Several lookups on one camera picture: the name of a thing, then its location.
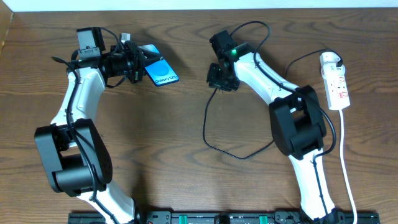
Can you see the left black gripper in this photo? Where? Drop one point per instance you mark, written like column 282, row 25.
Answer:
column 135, row 62

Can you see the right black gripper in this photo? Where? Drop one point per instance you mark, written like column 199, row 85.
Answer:
column 218, row 78

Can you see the blue Galaxy smartphone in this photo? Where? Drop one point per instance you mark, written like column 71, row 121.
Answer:
column 160, row 72

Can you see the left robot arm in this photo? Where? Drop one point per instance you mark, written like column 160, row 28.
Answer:
column 74, row 156

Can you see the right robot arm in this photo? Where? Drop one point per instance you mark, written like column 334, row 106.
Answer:
column 298, row 124

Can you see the white charger plug adapter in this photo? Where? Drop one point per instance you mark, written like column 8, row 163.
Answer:
column 331, row 65

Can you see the white power strip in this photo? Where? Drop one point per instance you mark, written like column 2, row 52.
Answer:
column 336, row 92

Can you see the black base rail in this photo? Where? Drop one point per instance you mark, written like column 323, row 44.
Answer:
column 288, row 217

